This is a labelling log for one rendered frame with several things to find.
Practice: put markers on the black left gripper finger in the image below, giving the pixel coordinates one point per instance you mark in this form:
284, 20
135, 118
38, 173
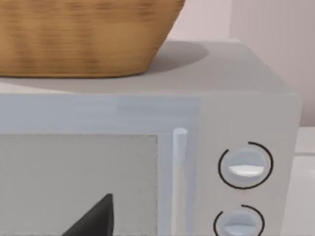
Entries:
101, 216

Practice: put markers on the pale microwave knob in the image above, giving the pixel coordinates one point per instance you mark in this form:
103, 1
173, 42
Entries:
246, 164
240, 223

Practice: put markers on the pale blue microwave door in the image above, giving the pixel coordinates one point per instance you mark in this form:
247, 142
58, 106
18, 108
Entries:
98, 115

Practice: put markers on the woven wicker basket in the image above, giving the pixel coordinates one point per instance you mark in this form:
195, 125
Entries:
81, 37

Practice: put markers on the pale microwave oven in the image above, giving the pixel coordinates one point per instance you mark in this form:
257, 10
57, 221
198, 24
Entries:
236, 98

